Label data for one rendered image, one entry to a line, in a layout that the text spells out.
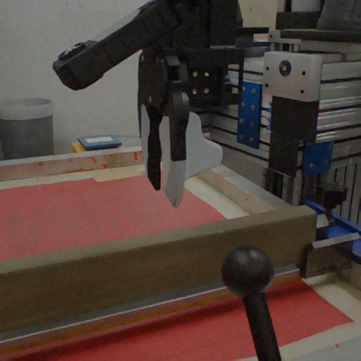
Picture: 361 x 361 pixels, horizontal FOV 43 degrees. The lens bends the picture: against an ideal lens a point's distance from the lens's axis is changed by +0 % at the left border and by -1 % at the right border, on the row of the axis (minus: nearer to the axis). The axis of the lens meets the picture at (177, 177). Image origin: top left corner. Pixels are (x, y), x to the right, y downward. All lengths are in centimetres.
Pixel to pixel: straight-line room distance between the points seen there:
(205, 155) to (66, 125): 382
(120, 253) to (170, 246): 5
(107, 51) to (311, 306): 38
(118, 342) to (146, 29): 32
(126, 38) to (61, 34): 374
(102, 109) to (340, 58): 341
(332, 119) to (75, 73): 71
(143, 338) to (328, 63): 68
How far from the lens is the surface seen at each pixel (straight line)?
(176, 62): 41
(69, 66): 39
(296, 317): 57
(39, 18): 412
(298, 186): 139
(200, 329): 53
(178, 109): 40
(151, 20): 41
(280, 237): 56
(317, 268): 60
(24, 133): 366
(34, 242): 74
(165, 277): 50
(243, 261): 24
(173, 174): 42
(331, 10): 108
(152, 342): 52
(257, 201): 79
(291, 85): 98
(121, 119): 434
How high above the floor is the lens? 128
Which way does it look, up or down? 19 degrees down
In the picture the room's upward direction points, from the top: straight up
